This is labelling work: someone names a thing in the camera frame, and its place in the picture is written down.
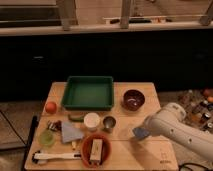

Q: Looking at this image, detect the green plastic tray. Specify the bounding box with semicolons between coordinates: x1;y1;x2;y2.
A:
61;76;114;111

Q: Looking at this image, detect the blue sponge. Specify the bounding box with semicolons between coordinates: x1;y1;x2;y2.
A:
133;127;150;140

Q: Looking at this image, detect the green chili pepper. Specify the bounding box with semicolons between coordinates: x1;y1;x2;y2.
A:
68;114;84;122

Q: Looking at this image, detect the small metal cup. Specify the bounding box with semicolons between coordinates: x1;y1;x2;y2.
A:
103;116;116;132

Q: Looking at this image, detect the white cup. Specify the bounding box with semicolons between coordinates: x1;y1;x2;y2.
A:
84;113;100;131

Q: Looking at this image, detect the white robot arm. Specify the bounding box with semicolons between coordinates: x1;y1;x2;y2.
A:
143;102;213;162

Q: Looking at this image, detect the orange fruit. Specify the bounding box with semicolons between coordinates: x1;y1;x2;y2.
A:
45;101;57;114

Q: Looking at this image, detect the tray of bottles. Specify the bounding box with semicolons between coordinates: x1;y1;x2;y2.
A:
178;89;213;134

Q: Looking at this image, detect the dark red bowl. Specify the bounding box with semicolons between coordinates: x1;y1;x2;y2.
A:
123;89;145;111

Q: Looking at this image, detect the blue folded cloth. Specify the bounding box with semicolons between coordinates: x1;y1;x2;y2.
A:
61;122;84;143

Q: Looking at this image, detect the dark small toy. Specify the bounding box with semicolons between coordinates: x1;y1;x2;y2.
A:
47;121;62;132

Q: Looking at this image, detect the orange plate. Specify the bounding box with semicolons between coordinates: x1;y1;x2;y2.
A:
81;133;111;168

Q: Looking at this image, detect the black cable on floor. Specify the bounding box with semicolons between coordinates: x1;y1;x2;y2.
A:
178;162;211;171

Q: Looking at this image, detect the small yellow piece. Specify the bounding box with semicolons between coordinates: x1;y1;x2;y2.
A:
71;141;77;150

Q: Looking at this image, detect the white handled brush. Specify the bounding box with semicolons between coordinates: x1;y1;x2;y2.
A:
32;151;81;163

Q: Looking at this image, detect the wooden block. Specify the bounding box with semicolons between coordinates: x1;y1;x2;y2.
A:
90;139;103;165

